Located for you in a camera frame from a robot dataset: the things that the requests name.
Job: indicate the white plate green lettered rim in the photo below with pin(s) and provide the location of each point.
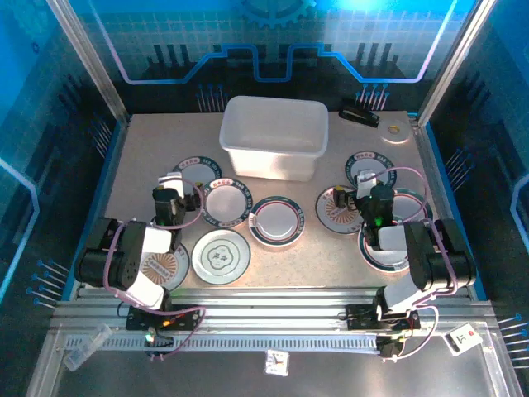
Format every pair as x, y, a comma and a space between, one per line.
368, 160
203, 166
225, 203

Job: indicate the white plate orange sunburst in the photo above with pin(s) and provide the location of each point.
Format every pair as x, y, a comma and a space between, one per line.
165, 271
330, 218

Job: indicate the clear plastic case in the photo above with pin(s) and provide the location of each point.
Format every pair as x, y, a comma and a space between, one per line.
84, 349

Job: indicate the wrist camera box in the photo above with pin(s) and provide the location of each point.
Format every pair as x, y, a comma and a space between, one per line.
366, 180
171, 183

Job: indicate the white tape roll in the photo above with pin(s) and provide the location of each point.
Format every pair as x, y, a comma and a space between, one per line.
403, 134

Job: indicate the black stapler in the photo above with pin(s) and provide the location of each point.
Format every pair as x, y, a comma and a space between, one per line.
357, 116

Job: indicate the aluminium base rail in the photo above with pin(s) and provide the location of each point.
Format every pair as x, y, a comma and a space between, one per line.
268, 310

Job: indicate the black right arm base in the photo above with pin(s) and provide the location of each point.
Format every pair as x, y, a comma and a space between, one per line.
358, 316

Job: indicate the black controller box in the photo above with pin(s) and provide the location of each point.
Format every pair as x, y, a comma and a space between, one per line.
390, 346
159, 342

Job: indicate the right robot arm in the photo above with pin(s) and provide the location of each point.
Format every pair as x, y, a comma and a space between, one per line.
446, 264

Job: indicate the white plate green flower emblem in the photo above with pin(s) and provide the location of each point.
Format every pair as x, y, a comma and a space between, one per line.
221, 257

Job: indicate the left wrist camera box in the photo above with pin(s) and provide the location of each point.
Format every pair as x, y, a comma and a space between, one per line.
171, 183

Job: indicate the aluminium frame post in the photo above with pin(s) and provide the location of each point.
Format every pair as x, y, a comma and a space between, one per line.
454, 62
89, 62

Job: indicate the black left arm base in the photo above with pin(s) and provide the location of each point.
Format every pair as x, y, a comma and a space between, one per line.
188, 318

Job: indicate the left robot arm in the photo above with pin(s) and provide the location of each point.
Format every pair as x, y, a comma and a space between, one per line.
103, 264

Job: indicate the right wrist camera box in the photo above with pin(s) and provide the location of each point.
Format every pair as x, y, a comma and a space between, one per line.
366, 180

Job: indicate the white plastic bin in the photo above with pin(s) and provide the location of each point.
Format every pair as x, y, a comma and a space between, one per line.
273, 124

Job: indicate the white card red mark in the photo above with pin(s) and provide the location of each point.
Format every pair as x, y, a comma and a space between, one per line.
463, 339

